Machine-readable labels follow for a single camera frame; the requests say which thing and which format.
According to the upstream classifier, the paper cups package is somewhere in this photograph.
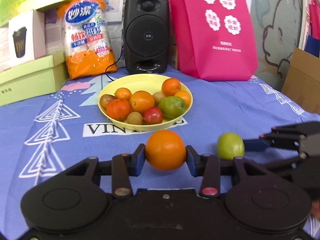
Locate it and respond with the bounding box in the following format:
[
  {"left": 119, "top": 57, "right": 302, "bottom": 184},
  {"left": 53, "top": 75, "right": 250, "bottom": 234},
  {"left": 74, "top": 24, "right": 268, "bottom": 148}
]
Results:
[{"left": 57, "top": 0, "right": 117, "bottom": 80}]

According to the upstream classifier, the small brown kiwi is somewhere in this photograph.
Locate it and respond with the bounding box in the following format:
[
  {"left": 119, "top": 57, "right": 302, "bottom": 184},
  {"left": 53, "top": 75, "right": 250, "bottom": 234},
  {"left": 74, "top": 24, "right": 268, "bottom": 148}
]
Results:
[{"left": 152, "top": 92, "right": 165, "bottom": 106}]

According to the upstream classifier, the dark orange tangerine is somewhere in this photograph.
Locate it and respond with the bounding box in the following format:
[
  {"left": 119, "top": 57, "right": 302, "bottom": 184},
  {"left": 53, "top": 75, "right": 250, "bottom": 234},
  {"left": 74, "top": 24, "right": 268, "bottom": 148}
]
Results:
[{"left": 106, "top": 99, "right": 131, "bottom": 121}]

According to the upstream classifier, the dark red tomato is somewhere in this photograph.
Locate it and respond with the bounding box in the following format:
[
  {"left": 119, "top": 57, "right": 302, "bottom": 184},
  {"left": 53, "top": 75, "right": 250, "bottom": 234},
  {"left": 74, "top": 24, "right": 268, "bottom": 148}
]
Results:
[{"left": 100, "top": 94, "right": 116, "bottom": 109}]

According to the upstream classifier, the red cherry tomato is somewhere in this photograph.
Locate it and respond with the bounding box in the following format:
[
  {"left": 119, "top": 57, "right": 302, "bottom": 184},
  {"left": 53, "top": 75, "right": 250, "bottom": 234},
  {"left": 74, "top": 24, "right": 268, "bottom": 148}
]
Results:
[{"left": 143, "top": 106, "right": 163, "bottom": 125}]

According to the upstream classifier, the black speaker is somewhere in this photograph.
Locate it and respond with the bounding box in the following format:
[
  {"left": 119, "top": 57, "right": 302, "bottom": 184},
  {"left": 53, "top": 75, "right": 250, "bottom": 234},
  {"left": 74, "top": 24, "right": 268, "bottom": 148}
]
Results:
[{"left": 123, "top": 0, "right": 170, "bottom": 74}]

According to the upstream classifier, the yellow plastic plate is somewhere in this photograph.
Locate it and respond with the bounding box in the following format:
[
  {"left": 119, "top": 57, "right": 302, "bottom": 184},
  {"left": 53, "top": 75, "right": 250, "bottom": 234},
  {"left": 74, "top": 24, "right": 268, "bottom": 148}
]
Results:
[{"left": 98, "top": 74, "right": 193, "bottom": 132}]

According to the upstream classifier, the large orange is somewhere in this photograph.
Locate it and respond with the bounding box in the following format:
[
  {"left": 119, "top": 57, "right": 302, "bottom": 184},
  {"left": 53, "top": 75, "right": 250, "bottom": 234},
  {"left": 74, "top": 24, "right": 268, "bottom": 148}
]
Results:
[{"left": 145, "top": 130, "right": 187, "bottom": 171}]

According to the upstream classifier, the black usb cable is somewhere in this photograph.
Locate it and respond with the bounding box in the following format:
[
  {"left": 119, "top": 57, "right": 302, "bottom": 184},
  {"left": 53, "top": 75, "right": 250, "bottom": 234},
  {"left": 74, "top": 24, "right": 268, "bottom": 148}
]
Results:
[{"left": 105, "top": 44, "right": 125, "bottom": 82}]

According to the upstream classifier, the white cup box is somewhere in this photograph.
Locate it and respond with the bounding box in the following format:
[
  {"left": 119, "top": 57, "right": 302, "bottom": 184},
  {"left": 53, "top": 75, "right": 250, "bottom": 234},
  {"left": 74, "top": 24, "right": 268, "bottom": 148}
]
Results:
[{"left": 8, "top": 10, "right": 46, "bottom": 67}]

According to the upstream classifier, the pink shopping bag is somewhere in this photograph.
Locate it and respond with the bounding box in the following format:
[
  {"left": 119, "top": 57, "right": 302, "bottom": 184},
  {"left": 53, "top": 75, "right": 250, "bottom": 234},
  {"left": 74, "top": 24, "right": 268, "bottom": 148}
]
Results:
[{"left": 169, "top": 0, "right": 258, "bottom": 81}]

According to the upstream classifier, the green shoe box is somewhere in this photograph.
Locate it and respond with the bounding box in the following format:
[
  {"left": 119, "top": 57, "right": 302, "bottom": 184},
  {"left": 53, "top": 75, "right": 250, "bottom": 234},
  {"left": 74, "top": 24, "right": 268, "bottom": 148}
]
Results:
[{"left": 0, "top": 52, "right": 69, "bottom": 106}]

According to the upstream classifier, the large green fruit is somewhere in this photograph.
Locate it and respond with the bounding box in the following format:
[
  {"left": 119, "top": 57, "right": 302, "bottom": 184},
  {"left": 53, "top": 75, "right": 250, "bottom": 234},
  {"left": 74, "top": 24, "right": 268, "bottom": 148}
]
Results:
[{"left": 158, "top": 96, "right": 185, "bottom": 119}]

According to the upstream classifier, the cardboard box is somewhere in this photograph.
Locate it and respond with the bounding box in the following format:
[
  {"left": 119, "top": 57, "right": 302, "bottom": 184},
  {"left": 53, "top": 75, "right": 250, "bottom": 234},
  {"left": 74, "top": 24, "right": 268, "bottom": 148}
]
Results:
[{"left": 281, "top": 48, "right": 320, "bottom": 114}]

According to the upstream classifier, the yellow orange kumquat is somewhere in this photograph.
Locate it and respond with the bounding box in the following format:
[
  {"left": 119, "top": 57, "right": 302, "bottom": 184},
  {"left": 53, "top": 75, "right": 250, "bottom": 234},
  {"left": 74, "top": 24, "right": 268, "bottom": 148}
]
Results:
[
  {"left": 174, "top": 90, "right": 192, "bottom": 107},
  {"left": 114, "top": 88, "right": 132, "bottom": 101}
]

